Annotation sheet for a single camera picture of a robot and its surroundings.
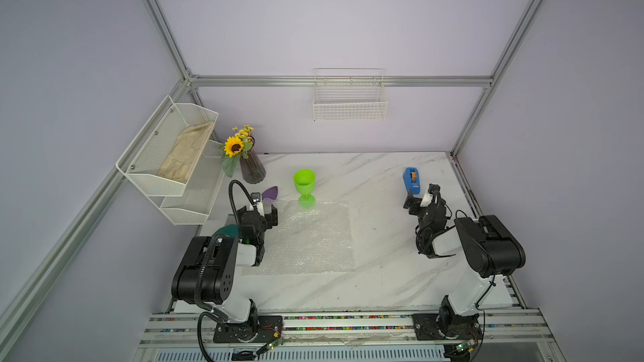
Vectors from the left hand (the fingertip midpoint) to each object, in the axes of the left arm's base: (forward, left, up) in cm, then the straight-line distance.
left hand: (259, 209), depth 95 cm
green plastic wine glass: (+9, -18, +6) cm, 21 cm away
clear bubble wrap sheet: (-10, -22, -5) cm, 25 cm away
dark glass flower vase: (+18, +5, +4) cm, 19 cm away
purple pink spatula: (+11, -2, -4) cm, 12 cm away
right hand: (+5, -64, +3) cm, 64 cm away
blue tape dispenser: (+16, -63, -2) cm, 65 cm away
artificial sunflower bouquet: (+15, +8, +19) cm, 25 cm away
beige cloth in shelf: (+1, +20, +25) cm, 32 cm away
